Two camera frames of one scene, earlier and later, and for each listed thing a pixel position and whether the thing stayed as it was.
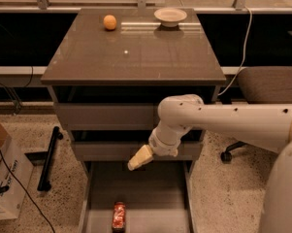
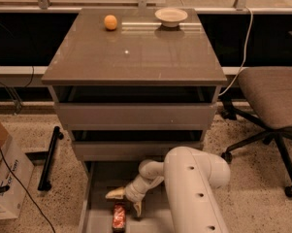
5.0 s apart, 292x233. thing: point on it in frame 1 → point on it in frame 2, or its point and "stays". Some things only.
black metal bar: [44, 183] stays
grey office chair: [267, 84] stays
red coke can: [118, 216] stays
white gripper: [159, 144] → [131, 192]
